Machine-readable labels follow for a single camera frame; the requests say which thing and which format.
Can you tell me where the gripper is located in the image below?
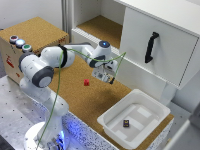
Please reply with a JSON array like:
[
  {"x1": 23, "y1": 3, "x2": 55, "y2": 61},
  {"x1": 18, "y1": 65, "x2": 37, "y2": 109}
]
[{"x1": 91, "y1": 63, "x2": 118, "y2": 85}]

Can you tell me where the pink block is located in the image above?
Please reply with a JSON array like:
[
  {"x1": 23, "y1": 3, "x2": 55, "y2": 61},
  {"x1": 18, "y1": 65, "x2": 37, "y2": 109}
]
[{"x1": 83, "y1": 78, "x2": 91, "y2": 87}]

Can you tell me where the purple block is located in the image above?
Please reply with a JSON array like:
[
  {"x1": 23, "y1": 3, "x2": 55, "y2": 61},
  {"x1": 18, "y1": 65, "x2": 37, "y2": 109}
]
[{"x1": 122, "y1": 119, "x2": 131, "y2": 128}]

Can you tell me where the white cabinet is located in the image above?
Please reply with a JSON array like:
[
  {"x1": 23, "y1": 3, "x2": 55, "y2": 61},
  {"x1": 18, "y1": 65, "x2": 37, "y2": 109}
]
[{"x1": 70, "y1": 0, "x2": 200, "y2": 107}]

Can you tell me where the white plastic box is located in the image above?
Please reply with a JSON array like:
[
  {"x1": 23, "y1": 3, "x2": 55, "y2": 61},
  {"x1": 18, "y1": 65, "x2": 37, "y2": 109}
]
[{"x1": 96, "y1": 88, "x2": 172, "y2": 150}]

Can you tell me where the white sliding door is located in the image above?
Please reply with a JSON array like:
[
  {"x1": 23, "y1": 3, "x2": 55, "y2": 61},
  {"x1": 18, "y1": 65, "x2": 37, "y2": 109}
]
[{"x1": 118, "y1": 6, "x2": 200, "y2": 90}]

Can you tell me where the wooden drawer box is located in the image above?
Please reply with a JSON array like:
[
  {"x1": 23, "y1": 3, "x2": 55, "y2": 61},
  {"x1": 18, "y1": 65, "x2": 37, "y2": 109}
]
[{"x1": 0, "y1": 16, "x2": 71, "y2": 86}]

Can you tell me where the green button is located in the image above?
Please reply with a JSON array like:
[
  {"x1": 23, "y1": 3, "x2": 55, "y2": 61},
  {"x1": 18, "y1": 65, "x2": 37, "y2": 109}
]
[{"x1": 21, "y1": 43, "x2": 33, "y2": 54}]

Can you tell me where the blue button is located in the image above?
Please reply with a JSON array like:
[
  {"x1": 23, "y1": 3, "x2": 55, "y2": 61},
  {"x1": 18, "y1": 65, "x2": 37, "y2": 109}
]
[{"x1": 15, "y1": 38, "x2": 27, "y2": 49}]

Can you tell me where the red button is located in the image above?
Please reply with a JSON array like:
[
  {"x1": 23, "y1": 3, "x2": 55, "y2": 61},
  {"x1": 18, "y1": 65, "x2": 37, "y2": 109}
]
[{"x1": 9, "y1": 34, "x2": 20, "y2": 45}]

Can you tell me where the green cable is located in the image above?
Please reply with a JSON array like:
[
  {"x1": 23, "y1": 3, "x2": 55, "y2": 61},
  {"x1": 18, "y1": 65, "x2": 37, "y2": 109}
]
[{"x1": 34, "y1": 46, "x2": 127, "y2": 149}]

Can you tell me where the black door handle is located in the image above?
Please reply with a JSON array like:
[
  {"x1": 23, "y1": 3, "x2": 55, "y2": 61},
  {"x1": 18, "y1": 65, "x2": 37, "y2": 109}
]
[{"x1": 144, "y1": 31, "x2": 160, "y2": 64}]

